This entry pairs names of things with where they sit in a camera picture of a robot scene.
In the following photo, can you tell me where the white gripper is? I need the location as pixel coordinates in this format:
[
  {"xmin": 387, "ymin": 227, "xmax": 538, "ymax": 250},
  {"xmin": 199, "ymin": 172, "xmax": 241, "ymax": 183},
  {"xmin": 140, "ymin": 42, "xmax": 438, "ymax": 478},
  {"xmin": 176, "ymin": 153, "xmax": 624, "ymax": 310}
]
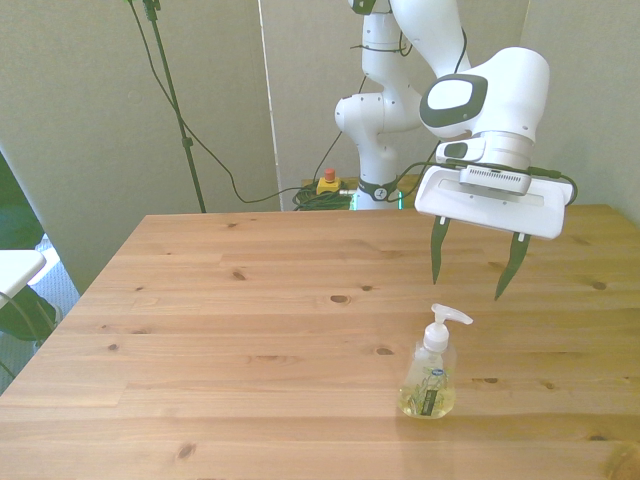
[{"xmin": 413, "ymin": 164, "xmax": 575, "ymax": 302}]

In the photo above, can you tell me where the clear sanitizer pump bottle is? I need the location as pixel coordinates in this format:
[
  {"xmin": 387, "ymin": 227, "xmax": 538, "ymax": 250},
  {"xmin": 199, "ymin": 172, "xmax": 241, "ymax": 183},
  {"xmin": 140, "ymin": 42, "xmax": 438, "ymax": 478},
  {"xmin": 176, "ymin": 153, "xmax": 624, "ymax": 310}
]
[{"xmin": 397, "ymin": 303, "xmax": 475, "ymax": 420}]

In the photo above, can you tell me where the yellow emergency stop button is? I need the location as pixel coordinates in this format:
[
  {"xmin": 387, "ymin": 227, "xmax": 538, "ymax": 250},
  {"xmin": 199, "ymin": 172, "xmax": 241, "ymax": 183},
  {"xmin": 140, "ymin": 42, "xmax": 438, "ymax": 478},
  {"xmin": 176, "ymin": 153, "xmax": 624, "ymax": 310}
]
[{"xmin": 316, "ymin": 168, "xmax": 344, "ymax": 197}]

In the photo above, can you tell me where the white seat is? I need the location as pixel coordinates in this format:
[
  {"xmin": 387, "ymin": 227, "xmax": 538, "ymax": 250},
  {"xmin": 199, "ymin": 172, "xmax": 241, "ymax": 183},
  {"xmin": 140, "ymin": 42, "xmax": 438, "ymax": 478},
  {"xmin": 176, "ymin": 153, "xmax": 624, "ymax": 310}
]
[{"xmin": 0, "ymin": 249, "xmax": 47, "ymax": 301}]

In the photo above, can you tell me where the dark green fabric object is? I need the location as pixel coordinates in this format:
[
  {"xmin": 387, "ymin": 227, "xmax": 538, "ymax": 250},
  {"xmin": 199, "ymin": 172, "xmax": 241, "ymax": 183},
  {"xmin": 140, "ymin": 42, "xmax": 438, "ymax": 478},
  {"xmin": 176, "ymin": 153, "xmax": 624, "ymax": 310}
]
[{"xmin": 0, "ymin": 149, "xmax": 47, "ymax": 251}]

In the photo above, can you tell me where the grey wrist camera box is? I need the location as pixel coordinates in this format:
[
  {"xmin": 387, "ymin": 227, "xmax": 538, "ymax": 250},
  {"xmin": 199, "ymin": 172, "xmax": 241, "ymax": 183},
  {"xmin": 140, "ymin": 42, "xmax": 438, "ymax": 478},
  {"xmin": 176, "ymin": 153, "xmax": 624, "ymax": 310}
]
[{"xmin": 458, "ymin": 166, "xmax": 533, "ymax": 197}]

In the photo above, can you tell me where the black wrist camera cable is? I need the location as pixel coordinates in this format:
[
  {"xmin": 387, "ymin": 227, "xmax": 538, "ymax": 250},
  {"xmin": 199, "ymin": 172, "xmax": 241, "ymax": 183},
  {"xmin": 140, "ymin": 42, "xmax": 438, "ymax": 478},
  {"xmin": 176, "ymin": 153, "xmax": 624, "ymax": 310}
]
[{"xmin": 349, "ymin": 27, "xmax": 580, "ymax": 207}]

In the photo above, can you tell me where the coiled dark green cable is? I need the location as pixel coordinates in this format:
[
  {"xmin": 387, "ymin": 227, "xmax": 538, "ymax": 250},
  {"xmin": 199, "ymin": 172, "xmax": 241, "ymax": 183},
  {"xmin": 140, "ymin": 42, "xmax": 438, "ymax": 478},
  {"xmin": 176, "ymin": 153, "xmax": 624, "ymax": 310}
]
[{"xmin": 291, "ymin": 185, "xmax": 359, "ymax": 212}]

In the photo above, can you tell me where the dark stand camera cable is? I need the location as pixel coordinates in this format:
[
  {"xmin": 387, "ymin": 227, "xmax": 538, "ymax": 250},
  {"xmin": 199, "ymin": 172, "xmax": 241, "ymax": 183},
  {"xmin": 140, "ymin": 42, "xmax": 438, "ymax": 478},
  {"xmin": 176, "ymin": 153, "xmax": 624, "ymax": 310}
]
[{"xmin": 122, "ymin": 0, "xmax": 344, "ymax": 205}]

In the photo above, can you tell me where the black camera stand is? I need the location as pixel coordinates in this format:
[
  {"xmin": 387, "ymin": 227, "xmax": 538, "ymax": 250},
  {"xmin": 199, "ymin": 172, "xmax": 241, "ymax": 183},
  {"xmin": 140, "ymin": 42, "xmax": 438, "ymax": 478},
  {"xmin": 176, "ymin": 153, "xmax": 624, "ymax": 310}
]
[{"xmin": 142, "ymin": 0, "xmax": 207, "ymax": 214}]

